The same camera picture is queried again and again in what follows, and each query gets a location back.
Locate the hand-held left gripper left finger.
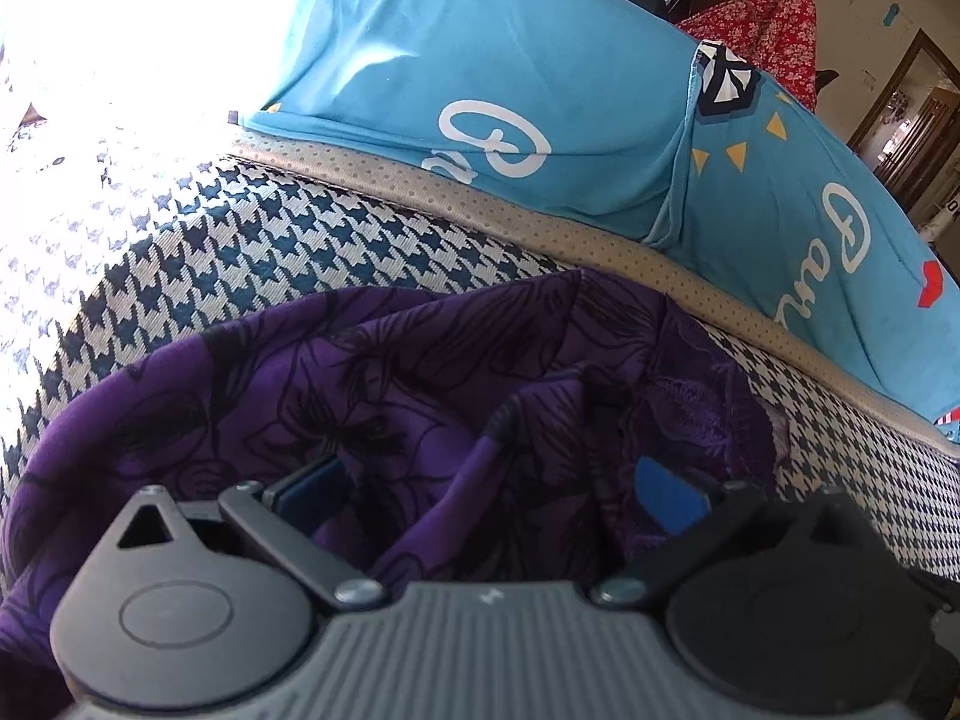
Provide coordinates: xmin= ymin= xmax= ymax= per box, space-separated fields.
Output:
xmin=112 ymin=454 xmax=389 ymax=612

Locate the wooden door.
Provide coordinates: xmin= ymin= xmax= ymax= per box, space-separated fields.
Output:
xmin=846 ymin=28 xmax=960 ymax=212

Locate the red floral cloth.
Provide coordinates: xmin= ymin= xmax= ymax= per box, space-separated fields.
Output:
xmin=677 ymin=0 xmax=820 ymax=112

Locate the purple floral garment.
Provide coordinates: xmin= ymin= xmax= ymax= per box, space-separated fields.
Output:
xmin=0 ymin=266 xmax=790 ymax=700

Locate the blue printed quilt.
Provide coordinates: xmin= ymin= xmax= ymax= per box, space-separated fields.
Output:
xmin=227 ymin=0 xmax=960 ymax=445

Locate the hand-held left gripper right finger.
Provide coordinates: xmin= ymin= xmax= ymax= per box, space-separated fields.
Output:
xmin=589 ymin=456 xmax=880 ymax=610

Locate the houndstooth bed mat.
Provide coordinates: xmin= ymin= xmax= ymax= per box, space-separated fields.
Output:
xmin=0 ymin=0 xmax=960 ymax=602

